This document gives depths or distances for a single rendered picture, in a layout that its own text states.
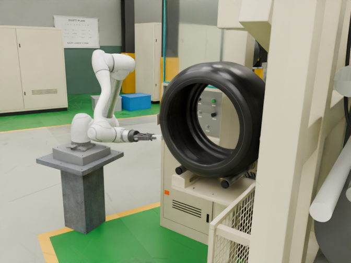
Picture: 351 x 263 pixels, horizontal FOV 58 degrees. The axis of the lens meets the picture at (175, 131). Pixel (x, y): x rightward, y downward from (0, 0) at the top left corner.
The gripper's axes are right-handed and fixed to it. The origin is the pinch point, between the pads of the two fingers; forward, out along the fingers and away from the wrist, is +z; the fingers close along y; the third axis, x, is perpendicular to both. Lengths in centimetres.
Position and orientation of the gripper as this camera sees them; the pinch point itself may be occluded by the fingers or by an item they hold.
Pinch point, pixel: (157, 137)
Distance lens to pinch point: 192.3
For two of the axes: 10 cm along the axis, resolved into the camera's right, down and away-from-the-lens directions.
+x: 0.9, 9.8, 2.0
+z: 8.2, 0.4, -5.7
